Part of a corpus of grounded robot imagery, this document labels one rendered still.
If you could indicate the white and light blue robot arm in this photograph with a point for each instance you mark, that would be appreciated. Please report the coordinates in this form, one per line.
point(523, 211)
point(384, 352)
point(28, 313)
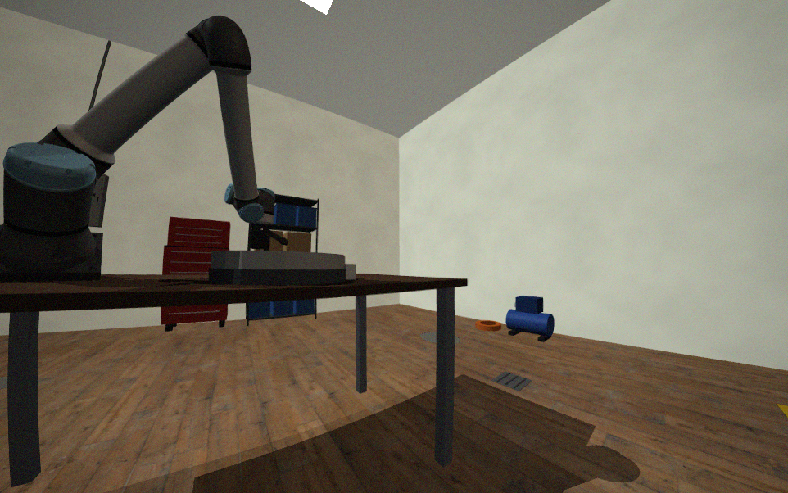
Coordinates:
point(48, 185)

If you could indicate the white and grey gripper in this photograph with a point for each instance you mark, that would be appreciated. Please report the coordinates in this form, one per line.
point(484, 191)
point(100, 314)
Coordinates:
point(259, 240)

